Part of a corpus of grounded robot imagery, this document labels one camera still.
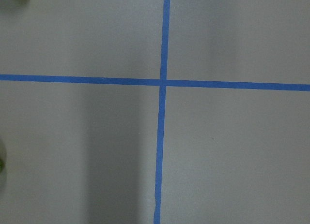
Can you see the brown paper table cover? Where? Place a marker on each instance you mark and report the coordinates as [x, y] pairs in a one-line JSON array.
[[155, 111]]

